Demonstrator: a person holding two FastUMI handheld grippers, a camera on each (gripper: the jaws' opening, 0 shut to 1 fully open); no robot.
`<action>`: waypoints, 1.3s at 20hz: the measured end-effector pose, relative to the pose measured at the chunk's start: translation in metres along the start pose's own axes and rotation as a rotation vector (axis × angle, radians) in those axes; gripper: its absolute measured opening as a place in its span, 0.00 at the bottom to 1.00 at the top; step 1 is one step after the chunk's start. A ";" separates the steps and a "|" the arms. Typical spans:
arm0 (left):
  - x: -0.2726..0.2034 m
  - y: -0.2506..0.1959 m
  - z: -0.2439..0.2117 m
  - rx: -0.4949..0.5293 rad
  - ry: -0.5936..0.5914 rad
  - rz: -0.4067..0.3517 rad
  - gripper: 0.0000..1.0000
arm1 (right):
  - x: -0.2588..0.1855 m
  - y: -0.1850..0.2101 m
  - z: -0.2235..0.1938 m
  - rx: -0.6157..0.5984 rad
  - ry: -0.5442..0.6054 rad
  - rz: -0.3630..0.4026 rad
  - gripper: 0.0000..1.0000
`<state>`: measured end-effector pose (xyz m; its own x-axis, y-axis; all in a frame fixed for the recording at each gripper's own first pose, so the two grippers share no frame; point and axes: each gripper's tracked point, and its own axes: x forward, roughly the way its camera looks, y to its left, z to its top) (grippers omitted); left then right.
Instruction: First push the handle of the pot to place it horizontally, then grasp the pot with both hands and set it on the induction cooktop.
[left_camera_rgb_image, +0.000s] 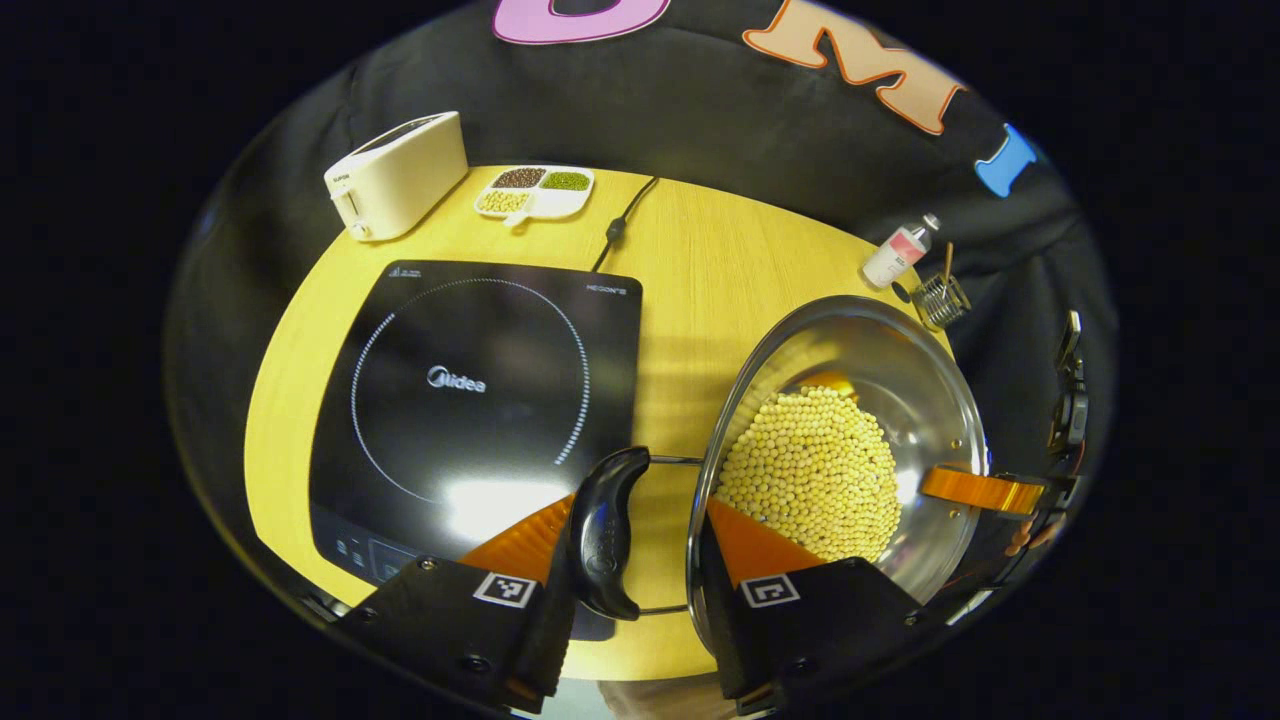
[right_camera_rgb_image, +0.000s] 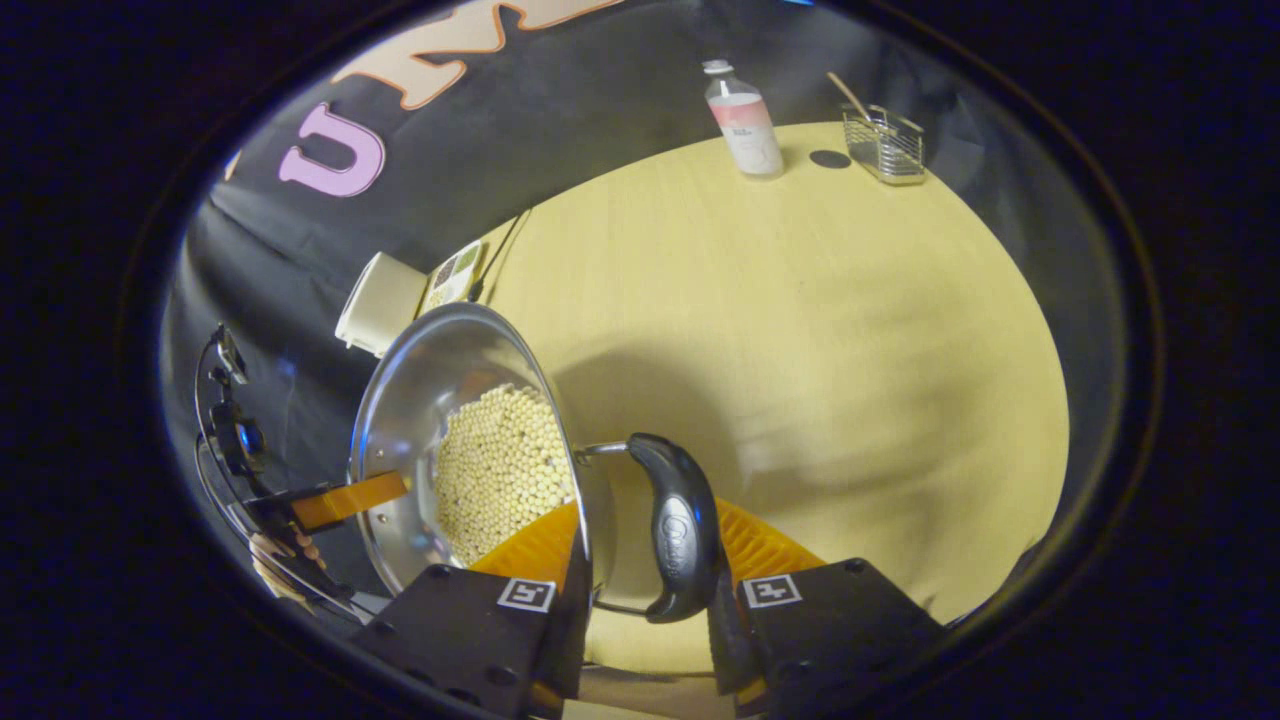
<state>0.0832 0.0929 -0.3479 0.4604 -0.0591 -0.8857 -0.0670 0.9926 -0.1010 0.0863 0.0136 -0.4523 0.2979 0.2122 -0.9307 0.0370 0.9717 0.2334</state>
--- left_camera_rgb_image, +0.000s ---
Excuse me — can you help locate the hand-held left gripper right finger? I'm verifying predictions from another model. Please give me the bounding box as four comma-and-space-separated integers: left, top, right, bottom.
697, 497, 926, 716

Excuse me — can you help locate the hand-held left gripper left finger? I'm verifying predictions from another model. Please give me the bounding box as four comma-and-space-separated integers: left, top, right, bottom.
335, 493, 579, 716

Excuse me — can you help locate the stainless steel pot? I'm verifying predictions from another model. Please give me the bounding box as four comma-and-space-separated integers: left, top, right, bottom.
567, 294, 991, 656

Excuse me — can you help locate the black induction cooktop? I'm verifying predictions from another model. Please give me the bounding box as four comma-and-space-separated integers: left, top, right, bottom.
308, 260, 644, 641

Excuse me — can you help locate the pile of yellow soybeans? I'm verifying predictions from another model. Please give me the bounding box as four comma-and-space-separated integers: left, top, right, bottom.
713, 385, 901, 564

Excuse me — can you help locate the clear bottle with pink label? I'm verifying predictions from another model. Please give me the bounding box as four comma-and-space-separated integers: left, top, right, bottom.
862, 212, 943, 290

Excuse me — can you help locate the white divided dish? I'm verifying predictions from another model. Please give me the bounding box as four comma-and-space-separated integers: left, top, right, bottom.
473, 165, 596, 228

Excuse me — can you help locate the white toaster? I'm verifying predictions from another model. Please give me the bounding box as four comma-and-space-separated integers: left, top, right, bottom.
323, 110, 470, 243

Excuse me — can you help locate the metal wire utensil holder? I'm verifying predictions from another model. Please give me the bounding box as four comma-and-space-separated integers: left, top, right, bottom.
912, 272, 973, 333

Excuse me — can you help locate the black power cable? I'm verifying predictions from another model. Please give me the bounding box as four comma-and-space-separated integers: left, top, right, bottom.
592, 176, 661, 273

